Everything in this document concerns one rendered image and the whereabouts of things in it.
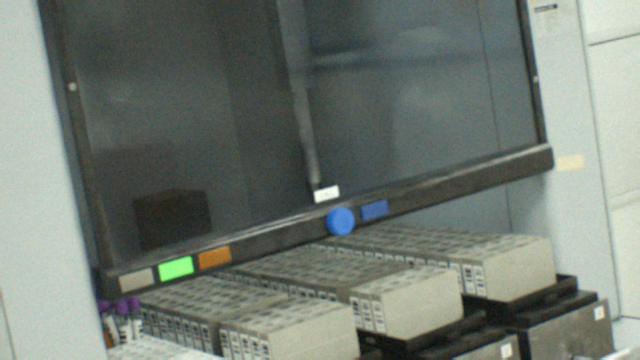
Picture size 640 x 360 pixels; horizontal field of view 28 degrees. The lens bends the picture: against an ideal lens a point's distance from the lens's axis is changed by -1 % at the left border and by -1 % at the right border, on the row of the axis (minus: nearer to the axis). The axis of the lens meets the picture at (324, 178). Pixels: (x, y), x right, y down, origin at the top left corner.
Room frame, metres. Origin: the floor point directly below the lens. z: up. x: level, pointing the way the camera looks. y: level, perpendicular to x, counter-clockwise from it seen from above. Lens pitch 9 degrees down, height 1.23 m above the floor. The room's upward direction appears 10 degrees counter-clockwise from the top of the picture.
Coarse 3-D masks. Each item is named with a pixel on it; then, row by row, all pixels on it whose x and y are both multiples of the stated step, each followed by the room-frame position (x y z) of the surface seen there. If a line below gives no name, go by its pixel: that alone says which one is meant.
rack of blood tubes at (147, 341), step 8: (144, 336) 1.46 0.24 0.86; (120, 344) 1.46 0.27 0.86; (128, 344) 1.44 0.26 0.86; (136, 344) 1.44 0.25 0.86; (144, 344) 1.43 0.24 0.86; (152, 344) 1.43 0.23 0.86; (160, 344) 1.42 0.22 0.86; (168, 344) 1.41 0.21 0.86; (176, 344) 1.40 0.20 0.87; (112, 352) 1.41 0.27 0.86; (120, 352) 1.42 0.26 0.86; (128, 352) 1.40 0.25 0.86; (136, 352) 1.40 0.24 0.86; (144, 352) 1.39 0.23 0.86; (152, 352) 1.40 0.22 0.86; (160, 352) 1.38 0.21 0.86; (168, 352) 1.37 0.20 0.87; (176, 352) 1.37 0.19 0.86; (184, 352) 1.37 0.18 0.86; (192, 352) 1.36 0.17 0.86; (200, 352) 1.35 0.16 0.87
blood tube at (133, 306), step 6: (126, 300) 1.46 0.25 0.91; (132, 300) 1.46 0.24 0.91; (132, 306) 1.46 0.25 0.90; (138, 306) 1.46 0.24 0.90; (132, 312) 1.46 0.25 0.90; (138, 312) 1.46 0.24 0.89; (132, 318) 1.46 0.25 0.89; (138, 318) 1.46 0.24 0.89; (132, 324) 1.46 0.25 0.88; (138, 324) 1.46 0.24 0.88; (132, 330) 1.46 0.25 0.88; (138, 330) 1.46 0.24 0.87; (138, 336) 1.46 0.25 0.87
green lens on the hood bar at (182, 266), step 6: (186, 258) 1.27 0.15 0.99; (168, 264) 1.25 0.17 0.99; (174, 264) 1.26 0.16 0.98; (180, 264) 1.26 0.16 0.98; (186, 264) 1.26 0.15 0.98; (162, 270) 1.25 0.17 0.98; (168, 270) 1.25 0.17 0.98; (174, 270) 1.26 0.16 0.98; (180, 270) 1.26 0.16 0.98; (186, 270) 1.26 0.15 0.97; (192, 270) 1.27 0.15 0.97; (162, 276) 1.25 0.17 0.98; (168, 276) 1.25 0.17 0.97; (174, 276) 1.26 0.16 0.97
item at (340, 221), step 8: (336, 208) 1.36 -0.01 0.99; (344, 208) 1.36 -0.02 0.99; (328, 216) 1.36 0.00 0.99; (336, 216) 1.36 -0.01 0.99; (344, 216) 1.36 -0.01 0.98; (352, 216) 1.37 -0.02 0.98; (328, 224) 1.36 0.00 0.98; (336, 224) 1.35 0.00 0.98; (344, 224) 1.36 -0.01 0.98; (352, 224) 1.37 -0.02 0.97; (336, 232) 1.36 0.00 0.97; (344, 232) 1.36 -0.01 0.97
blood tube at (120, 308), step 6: (114, 306) 1.45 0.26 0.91; (120, 306) 1.44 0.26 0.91; (126, 306) 1.45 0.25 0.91; (120, 312) 1.44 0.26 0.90; (126, 312) 1.44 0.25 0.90; (120, 318) 1.44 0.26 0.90; (126, 318) 1.45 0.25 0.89; (120, 324) 1.44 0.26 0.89; (126, 324) 1.44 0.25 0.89; (120, 330) 1.44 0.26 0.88; (126, 330) 1.44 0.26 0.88; (120, 336) 1.44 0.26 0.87; (126, 336) 1.44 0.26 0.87; (126, 342) 1.44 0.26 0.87
